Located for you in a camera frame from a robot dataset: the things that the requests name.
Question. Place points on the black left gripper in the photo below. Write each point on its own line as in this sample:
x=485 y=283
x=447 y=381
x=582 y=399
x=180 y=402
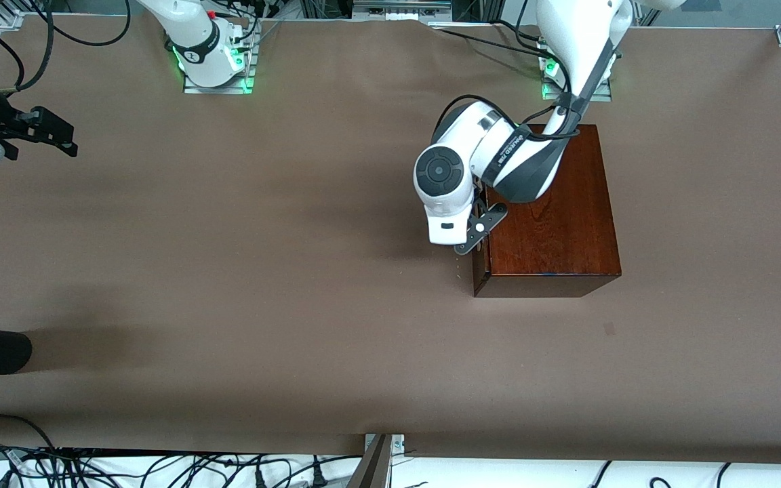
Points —
x=476 y=194

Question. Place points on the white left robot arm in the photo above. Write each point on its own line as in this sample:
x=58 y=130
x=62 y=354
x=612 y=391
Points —
x=499 y=146

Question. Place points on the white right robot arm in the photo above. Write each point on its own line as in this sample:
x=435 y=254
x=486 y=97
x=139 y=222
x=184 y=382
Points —
x=194 y=27

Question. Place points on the dark brown wooden cabinet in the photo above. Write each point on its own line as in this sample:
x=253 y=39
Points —
x=567 y=230

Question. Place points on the brown table cover sheet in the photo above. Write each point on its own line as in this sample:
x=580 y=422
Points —
x=228 y=305

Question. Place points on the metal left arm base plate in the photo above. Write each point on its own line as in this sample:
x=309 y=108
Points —
x=604 y=95

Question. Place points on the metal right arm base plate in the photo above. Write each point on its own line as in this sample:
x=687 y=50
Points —
x=217 y=89

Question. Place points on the small metal corner bracket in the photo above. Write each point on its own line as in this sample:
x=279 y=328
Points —
x=398 y=444

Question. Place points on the dark grey metal post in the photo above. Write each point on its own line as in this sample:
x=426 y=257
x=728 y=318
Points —
x=371 y=471

